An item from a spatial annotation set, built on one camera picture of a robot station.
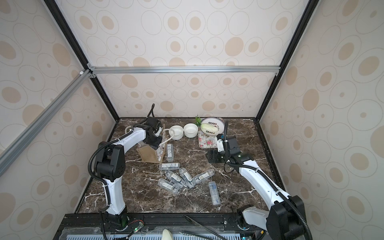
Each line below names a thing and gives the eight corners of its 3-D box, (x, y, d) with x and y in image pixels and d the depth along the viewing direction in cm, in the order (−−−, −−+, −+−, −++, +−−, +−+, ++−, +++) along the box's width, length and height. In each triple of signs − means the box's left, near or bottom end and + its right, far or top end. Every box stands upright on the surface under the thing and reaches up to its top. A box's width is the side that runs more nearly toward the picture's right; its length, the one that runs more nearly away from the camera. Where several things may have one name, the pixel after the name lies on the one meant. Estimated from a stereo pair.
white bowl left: (167, 137, 110) (167, 133, 106) (173, 128, 116) (173, 124, 113) (180, 141, 108) (179, 137, 104) (185, 131, 114) (185, 127, 110)
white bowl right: (183, 137, 110) (183, 133, 107) (184, 127, 117) (184, 123, 113) (198, 137, 110) (198, 133, 107) (198, 127, 117) (198, 123, 113)
